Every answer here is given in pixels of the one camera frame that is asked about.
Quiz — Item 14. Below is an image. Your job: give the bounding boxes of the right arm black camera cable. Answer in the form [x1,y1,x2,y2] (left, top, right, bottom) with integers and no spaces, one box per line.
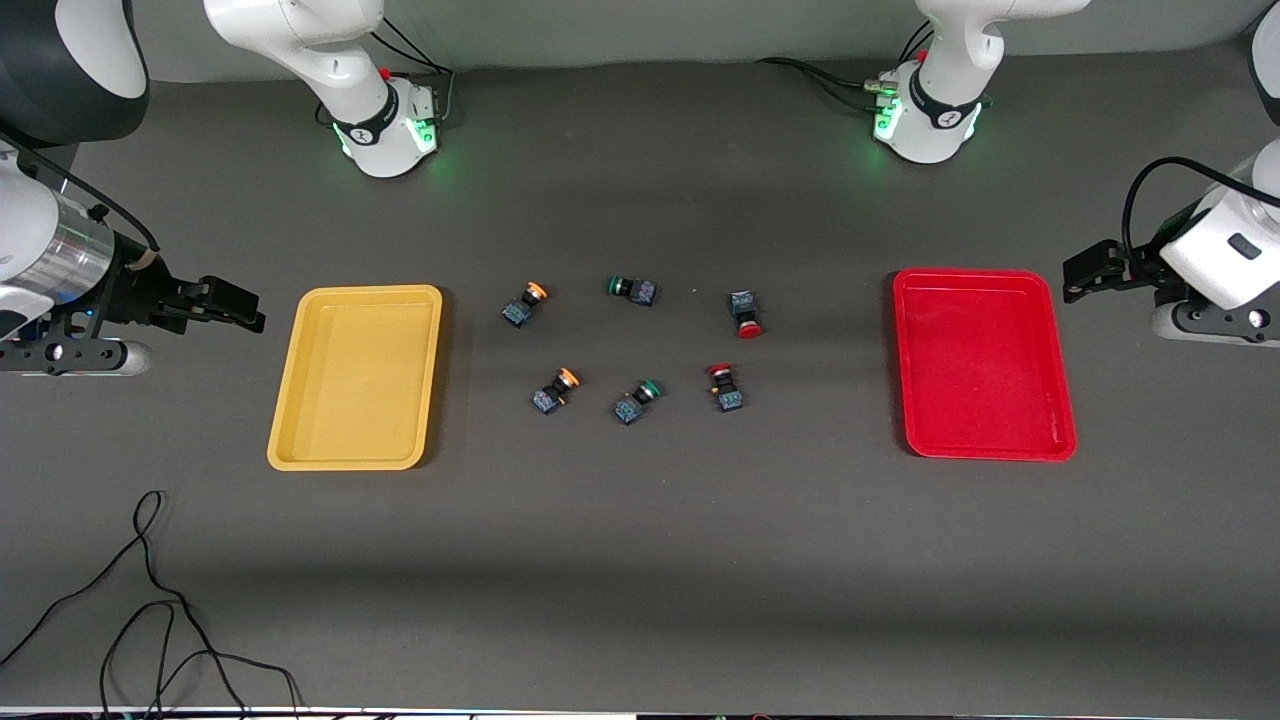
[0,130,161,251]

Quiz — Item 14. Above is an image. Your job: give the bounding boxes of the arm base black cables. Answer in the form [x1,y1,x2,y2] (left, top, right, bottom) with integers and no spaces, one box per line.
[365,15,459,126]
[757,20,936,113]

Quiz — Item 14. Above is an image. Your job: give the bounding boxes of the left arm base black cables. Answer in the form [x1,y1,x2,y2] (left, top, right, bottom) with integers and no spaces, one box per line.
[757,20,936,113]

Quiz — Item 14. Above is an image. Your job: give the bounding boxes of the red mushroom push button switch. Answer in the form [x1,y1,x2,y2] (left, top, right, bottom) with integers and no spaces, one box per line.
[729,290,766,340]

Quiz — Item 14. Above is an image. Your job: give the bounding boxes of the thin black loose cable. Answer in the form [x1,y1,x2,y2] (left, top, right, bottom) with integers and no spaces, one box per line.
[0,490,304,720]

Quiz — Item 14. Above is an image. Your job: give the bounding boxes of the yellow plastic tray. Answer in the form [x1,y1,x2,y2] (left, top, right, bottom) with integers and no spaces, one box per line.
[266,284,444,472]

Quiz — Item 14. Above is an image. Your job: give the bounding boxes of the red plastic tray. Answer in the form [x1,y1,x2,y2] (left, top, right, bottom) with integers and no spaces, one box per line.
[892,268,1079,463]

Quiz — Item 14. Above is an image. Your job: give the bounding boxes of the orange push button switch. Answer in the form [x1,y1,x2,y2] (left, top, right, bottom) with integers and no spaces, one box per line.
[501,282,549,329]
[531,367,583,417]

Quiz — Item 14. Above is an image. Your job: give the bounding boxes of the right arm base black cables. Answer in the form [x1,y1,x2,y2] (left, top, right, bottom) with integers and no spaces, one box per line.
[365,15,459,126]

